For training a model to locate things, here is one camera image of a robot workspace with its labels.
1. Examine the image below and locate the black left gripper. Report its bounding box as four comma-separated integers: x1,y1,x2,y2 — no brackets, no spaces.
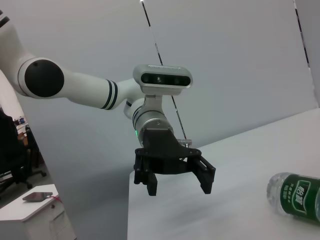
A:
133,128,216,197

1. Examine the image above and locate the green label water bottle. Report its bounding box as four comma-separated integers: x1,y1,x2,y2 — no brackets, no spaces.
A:
266,171,320,225

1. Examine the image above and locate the silver phone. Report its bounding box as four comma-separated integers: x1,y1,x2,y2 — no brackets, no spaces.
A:
22,191,54,202

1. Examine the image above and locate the white drawer cabinet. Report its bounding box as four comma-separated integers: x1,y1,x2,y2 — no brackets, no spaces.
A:
0,183,77,240

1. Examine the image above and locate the black office chair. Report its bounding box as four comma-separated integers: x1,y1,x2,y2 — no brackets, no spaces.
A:
0,109,48,200
24,126,43,169

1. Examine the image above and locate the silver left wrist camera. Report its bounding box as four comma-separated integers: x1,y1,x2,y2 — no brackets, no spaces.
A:
132,64,193,96

